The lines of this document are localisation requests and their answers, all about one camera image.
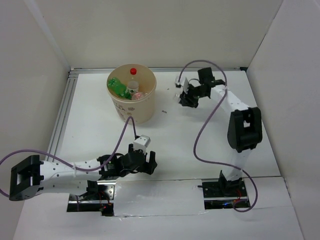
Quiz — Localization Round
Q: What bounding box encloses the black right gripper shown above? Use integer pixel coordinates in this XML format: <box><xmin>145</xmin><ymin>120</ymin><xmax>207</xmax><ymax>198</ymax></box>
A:
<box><xmin>180</xmin><ymin>82</ymin><xmax>207</xmax><ymax>108</ymax></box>

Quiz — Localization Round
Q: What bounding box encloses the small clear bottle red label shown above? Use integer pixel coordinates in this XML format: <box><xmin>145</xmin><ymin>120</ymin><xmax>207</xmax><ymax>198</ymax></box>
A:
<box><xmin>131</xmin><ymin>92</ymin><xmax>146</xmax><ymax>101</ymax></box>

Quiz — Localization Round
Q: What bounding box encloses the large clear bottle red label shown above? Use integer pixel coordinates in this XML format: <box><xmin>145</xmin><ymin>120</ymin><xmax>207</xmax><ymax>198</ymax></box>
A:
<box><xmin>127</xmin><ymin>68</ymin><xmax>139</xmax><ymax>95</ymax></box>

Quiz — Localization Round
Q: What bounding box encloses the green plastic bottle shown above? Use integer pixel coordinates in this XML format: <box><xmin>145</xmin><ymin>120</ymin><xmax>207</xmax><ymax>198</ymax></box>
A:
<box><xmin>107</xmin><ymin>77</ymin><xmax>132</xmax><ymax>100</ymax></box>

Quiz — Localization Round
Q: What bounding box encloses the small bottle black label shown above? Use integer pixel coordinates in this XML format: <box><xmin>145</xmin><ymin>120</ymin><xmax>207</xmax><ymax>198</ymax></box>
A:
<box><xmin>174</xmin><ymin>93</ymin><xmax>180</xmax><ymax>102</ymax></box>

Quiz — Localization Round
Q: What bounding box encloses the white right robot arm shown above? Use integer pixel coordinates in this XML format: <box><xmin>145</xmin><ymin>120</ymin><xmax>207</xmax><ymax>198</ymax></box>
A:
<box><xmin>175</xmin><ymin>67</ymin><xmax>263</xmax><ymax>196</ymax></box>

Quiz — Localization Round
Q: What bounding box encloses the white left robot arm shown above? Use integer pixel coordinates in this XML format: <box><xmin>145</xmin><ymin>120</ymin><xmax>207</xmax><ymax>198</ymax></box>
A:
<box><xmin>8</xmin><ymin>144</ymin><xmax>158</xmax><ymax>201</ymax></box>

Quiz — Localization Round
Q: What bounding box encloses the tan paper bucket bin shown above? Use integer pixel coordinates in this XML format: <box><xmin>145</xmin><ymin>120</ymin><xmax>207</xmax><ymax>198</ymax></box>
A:
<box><xmin>106</xmin><ymin>63</ymin><xmax>157</xmax><ymax>124</ymax></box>

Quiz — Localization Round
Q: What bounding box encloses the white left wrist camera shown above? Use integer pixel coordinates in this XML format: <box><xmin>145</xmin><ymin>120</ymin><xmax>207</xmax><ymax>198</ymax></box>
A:
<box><xmin>133</xmin><ymin>135</ymin><xmax>151</xmax><ymax>154</ymax></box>

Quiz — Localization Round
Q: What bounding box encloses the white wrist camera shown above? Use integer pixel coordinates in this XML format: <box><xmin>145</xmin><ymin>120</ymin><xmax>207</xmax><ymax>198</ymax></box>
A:
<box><xmin>174</xmin><ymin>75</ymin><xmax>189</xmax><ymax>93</ymax></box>
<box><xmin>133</xmin><ymin>135</ymin><xmax>151</xmax><ymax>154</ymax></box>

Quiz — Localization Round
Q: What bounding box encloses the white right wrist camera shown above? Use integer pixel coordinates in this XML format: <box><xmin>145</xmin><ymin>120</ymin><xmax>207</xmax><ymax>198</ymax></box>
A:
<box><xmin>174</xmin><ymin>75</ymin><xmax>189</xmax><ymax>93</ymax></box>

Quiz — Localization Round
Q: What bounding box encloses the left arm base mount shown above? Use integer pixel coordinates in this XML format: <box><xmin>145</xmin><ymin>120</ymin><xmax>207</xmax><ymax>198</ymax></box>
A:
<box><xmin>66</xmin><ymin>180</ymin><xmax>116</xmax><ymax>217</ymax></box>

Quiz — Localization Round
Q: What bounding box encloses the aluminium frame rail left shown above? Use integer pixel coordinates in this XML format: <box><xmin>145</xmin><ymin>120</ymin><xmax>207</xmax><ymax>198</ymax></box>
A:
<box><xmin>47</xmin><ymin>70</ymin><xmax>79</xmax><ymax>156</ymax></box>

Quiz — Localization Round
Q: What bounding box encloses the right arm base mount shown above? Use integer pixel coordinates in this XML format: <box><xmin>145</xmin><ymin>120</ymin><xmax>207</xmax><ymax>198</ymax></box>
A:
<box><xmin>197</xmin><ymin>171</ymin><xmax>251</xmax><ymax>210</ymax></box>

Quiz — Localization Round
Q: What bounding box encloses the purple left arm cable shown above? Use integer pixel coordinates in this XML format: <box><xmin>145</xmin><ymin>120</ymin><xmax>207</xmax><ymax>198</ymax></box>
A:
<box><xmin>0</xmin><ymin>116</ymin><xmax>138</xmax><ymax>213</ymax></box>

